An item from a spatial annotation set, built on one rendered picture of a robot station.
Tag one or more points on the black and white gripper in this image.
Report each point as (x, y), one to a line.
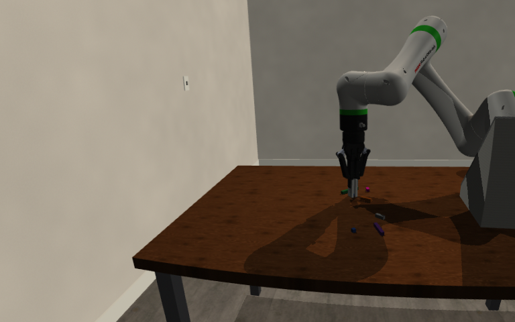
(356, 155)

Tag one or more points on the purple rod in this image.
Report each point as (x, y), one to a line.
(379, 229)

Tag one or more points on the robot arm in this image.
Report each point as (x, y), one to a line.
(412, 66)

